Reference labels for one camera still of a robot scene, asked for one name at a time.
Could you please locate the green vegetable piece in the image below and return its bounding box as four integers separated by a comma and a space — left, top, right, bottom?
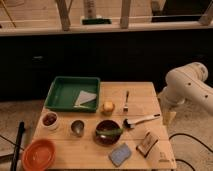
96, 128, 123, 136

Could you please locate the orange plastic bowl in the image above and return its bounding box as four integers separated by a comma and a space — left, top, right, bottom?
21, 139, 56, 171

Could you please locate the black pole stand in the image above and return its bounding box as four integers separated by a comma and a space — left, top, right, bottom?
10, 121, 25, 171

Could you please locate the dark brown bowl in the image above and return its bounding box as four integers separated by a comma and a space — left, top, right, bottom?
94, 120, 123, 146

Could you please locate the white folded cloth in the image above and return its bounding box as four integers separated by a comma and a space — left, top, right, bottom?
74, 90, 97, 107

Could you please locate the green plastic tray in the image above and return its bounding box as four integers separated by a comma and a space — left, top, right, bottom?
45, 76, 100, 113

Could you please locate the green base wooden stand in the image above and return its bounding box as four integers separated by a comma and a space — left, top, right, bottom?
82, 0, 111, 25

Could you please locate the small metal cup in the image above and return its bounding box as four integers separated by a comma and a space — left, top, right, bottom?
71, 120, 84, 137

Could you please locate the black cable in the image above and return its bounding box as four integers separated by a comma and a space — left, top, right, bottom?
168, 132, 213, 171

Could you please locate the metal fork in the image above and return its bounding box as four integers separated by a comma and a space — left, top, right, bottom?
123, 91, 129, 112

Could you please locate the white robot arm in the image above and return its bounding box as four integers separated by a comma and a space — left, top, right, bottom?
158, 62, 213, 125

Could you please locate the small white bowl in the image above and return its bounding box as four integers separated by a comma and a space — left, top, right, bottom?
42, 112, 59, 130

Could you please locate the yellow round food item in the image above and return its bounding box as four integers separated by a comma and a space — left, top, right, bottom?
103, 101, 115, 115

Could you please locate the blue sponge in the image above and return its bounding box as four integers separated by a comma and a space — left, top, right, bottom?
108, 143, 132, 167

